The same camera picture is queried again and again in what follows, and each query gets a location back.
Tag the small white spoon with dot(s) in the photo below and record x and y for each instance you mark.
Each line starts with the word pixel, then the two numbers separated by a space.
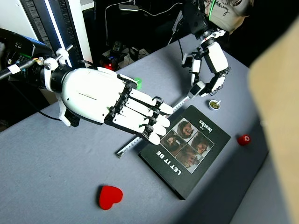
pixel 218 102

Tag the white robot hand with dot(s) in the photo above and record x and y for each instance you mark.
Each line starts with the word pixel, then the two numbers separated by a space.
pixel 217 58
pixel 88 93

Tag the red cylinder block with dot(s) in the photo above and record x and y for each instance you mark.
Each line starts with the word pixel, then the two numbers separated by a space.
pixel 244 140

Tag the green cylinder block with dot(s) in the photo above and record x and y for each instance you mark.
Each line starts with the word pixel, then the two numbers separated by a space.
pixel 139 84

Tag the person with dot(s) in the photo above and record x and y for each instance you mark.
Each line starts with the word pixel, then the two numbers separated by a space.
pixel 229 14

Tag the grey power adapter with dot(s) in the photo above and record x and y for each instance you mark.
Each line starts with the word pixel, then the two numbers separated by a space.
pixel 129 7

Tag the grey table cloth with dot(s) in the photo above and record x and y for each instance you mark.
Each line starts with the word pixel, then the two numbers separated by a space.
pixel 70 186

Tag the black power strip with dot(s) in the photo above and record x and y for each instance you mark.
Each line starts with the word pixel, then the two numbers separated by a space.
pixel 130 52

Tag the beige cardboard panel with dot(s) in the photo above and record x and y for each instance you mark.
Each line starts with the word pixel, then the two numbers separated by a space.
pixel 280 116

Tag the red heart block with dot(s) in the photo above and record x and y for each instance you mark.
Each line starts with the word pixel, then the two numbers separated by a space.
pixel 109 197

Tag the small bowl of green soup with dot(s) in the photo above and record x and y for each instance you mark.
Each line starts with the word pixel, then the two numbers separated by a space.
pixel 213 106

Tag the black Beatles book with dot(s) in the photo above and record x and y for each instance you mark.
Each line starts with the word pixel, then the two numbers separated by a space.
pixel 210 163

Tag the white cabinet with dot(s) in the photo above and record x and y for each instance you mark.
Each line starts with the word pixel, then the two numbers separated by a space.
pixel 14 14

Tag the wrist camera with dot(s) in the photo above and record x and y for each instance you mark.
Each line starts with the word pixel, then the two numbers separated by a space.
pixel 187 60
pixel 71 117

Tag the grey tape measure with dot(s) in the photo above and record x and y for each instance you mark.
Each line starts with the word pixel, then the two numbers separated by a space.
pixel 197 89

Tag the white plug connector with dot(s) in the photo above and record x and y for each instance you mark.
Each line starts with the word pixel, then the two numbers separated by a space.
pixel 178 22

